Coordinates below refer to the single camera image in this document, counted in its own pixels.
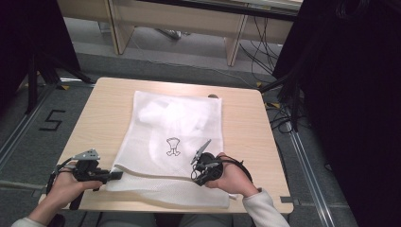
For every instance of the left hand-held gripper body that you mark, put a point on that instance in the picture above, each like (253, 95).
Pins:
(86, 165)

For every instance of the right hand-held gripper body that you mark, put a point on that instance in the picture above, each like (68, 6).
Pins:
(209, 165)

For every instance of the white mesh laundry bag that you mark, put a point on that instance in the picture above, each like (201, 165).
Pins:
(176, 126)

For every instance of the person's right hand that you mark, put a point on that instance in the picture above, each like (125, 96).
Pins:
(235, 179)

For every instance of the person's left hand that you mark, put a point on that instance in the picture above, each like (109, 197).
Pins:
(67, 189)

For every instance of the white garment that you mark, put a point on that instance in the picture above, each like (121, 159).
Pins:
(176, 116)

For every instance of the small brown object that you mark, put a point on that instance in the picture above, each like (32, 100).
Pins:
(213, 96)

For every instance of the grey tape piece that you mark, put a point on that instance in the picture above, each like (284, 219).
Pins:
(288, 200)

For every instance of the black metal stand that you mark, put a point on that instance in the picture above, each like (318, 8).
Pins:
(33, 82)
(294, 94)

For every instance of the grey object under desk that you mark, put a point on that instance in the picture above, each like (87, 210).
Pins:
(171, 33)

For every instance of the black curtain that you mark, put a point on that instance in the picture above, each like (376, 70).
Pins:
(28, 34)
(346, 94)

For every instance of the light wooden desk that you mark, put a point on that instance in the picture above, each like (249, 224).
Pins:
(176, 19)

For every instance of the metal floor rail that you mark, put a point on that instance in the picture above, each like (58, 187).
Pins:
(19, 132)
(310, 179)

